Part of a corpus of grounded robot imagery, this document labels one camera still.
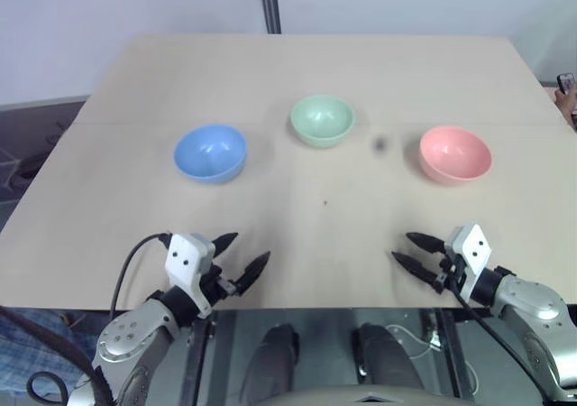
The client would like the thick black hose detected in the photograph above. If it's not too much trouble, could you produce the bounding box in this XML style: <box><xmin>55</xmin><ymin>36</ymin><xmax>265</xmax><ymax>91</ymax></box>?
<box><xmin>0</xmin><ymin>305</ymin><xmax>114</xmax><ymax>406</ymax></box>

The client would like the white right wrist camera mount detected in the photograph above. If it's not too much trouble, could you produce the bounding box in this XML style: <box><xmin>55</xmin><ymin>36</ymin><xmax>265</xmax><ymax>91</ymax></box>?
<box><xmin>444</xmin><ymin>223</ymin><xmax>493</xmax><ymax>300</ymax></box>

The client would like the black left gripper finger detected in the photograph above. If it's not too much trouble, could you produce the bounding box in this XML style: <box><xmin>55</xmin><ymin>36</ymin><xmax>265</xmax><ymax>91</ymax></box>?
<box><xmin>212</xmin><ymin>231</ymin><xmax>240</xmax><ymax>260</ymax></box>
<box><xmin>234</xmin><ymin>250</ymin><xmax>272</xmax><ymax>296</ymax></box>

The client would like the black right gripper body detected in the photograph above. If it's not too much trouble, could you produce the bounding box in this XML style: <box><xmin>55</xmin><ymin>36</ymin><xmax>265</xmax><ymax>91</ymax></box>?
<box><xmin>438</xmin><ymin>250</ymin><xmax>470</xmax><ymax>299</ymax></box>

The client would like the green bowl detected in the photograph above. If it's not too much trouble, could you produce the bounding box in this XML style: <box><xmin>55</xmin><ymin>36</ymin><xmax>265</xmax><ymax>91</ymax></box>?
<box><xmin>288</xmin><ymin>94</ymin><xmax>356</xmax><ymax>150</ymax></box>

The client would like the grey vertical wall post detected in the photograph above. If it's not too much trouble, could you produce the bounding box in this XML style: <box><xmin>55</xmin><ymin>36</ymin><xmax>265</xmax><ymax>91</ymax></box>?
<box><xmin>257</xmin><ymin>0</ymin><xmax>282</xmax><ymax>35</ymax></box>

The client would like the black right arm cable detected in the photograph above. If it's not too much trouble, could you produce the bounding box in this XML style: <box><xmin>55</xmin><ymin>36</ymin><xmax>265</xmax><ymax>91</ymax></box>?
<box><xmin>444</xmin><ymin>263</ymin><xmax>549</xmax><ymax>383</ymax></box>

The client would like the blue bowl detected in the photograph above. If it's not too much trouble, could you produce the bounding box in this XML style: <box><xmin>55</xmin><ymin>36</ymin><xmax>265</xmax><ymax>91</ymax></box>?
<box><xmin>173</xmin><ymin>125</ymin><xmax>248</xmax><ymax>185</ymax></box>

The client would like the black table frame bar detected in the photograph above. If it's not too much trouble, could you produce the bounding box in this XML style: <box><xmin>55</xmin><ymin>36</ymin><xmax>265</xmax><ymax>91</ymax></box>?
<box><xmin>179</xmin><ymin>311</ymin><xmax>214</xmax><ymax>406</ymax></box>
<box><xmin>417</xmin><ymin>309</ymin><xmax>473</xmax><ymax>399</ymax></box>

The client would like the bystander bare hand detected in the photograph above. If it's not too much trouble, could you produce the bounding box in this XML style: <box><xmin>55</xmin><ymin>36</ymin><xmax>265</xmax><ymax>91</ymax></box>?
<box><xmin>554</xmin><ymin>82</ymin><xmax>577</xmax><ymax>133</ymax></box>

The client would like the thin white cable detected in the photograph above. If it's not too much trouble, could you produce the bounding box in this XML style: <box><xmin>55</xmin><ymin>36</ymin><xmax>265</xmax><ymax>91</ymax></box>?
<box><xmin>386</xmin><ymin>324</ymin><xmax>480</xmax><ymax>383</ymax></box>

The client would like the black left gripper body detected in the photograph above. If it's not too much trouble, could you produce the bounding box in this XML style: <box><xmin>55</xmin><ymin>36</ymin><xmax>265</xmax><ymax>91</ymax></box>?
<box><xmin>197</xmin><ymin>256</ymin><xmax>238</xmax><ymax>309</ymax></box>

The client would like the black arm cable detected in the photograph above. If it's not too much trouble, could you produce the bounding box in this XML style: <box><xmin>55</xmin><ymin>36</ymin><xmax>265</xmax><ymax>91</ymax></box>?
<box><xmin>109</xmin><ymin>231</ymin><xmax>173</xmax><ymax>313</ymax></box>
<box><xmin>444</xmin><ymin>263</ymin><xmax>549</xmax><ymax>383</ymax></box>

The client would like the dark rounded robot leg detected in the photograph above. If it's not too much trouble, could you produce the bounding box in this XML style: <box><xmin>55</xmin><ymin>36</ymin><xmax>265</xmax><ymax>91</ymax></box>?
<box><xmin>242</xmin><ymin>324</ymin><xmax>301</xmax><ymax>406</ymax></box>
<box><xmin>351</xmin><ymin>323</ymin><xmax>430</xmax><ymax>399</ymax></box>

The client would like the black smartphone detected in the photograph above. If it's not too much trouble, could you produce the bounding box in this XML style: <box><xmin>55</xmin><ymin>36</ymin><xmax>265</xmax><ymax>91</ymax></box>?
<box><xmin>556</xmin><ymin>72</ymin><xmax>577</xmax><ymax>96</ymax></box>

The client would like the pink-red bowl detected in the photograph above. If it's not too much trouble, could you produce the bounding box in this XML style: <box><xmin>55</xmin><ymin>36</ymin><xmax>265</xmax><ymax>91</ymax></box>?
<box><xmin>418</xmin><ymin>125</ymin><xmax>493</xmax><ymax>185</ymax></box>

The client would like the blue checkered cloth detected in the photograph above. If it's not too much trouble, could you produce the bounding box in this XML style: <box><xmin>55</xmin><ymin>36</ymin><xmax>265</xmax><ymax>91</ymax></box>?
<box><xmin>0</xmin><ymin>309</ymin><xmax>98</xmax><ymax>406</ymax></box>

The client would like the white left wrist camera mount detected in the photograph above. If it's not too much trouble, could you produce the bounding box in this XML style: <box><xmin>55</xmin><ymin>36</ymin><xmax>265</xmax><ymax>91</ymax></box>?
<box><xmin>164</xmin><ymin>233</ymin><xmax>217</xmax><ymax>320</ymax></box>

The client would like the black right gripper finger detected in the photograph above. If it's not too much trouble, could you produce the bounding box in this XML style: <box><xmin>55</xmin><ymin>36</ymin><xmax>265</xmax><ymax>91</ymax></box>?
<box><xmin>405</xmin><ymin>231</ymin><xmax>447</xmax><ymax>254</ymax></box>
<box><xmin>390</xmin><ymin>251</ymin><xmax>446</xmax><ymax>295</ymax></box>

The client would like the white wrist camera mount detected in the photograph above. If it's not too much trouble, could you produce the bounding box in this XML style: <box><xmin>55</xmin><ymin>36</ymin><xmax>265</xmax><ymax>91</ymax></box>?
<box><xmin>444</xmin><ymin>223</ymin><xmax>493</xmax><ymax>300</ymax></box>
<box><xmin>164</xmin><ymin>233</ymin><xmax>217</xmax><ymax>320</ymax></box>

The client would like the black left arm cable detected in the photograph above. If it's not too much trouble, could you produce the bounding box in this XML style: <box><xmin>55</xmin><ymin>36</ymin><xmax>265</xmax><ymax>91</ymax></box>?
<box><xmin>109</xmin><ymin>231</ymin><xmax>173</xmax><ymax>313</ymax></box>

